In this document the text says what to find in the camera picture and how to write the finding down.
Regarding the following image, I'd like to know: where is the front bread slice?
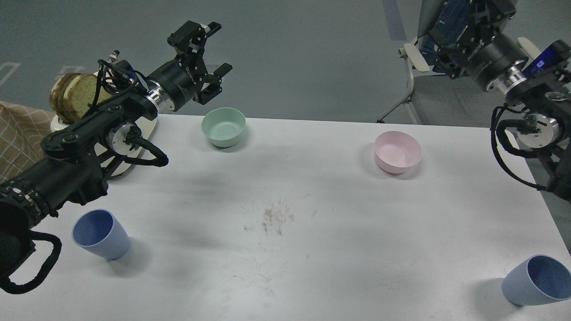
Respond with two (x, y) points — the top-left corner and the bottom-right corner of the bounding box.
(62, 74), (97, 124)

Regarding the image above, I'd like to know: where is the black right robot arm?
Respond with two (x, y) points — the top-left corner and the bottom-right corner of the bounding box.
(424, 0), (571, 201)

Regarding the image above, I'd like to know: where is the brown patterned cloth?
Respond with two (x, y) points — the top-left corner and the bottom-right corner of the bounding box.
(0, 101), (55, 183)

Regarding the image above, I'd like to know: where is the green bowl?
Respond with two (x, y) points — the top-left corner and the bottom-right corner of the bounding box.
(201, 107), (246, 148)

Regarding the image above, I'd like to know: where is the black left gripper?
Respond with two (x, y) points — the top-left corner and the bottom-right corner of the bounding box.
(147, 21), (233, 111)

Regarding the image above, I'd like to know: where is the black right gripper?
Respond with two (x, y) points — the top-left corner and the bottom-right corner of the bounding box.
(434, 0), (529, 91)

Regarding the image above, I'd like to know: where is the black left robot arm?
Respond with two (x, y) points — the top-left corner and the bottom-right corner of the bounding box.
(0, 21), (232, 294)

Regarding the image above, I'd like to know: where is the cream toaster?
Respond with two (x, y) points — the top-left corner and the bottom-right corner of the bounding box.
(50, 70), (157, 180)

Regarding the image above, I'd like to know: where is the grey office chair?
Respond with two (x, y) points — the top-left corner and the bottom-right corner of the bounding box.
(376, 0), (571, 126)

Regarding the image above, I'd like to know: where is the pink bowl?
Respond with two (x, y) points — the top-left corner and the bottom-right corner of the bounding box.
(373, 131), (422, 174)

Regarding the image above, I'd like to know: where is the blue denim jacket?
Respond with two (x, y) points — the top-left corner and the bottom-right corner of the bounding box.
(417, 0), (470, 66)

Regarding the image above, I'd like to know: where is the blue cup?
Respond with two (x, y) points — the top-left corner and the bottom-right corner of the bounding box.
(501, 255), (571, 305)
(72, 209), (131, 260)

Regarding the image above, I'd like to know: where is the bread slice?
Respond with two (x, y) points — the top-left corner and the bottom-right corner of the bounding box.
(49, 72), (81, 125)
(62, 74), (97, 124)

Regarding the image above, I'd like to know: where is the back bread slice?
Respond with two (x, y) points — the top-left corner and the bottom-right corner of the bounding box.
(49, 72), (81, 125)

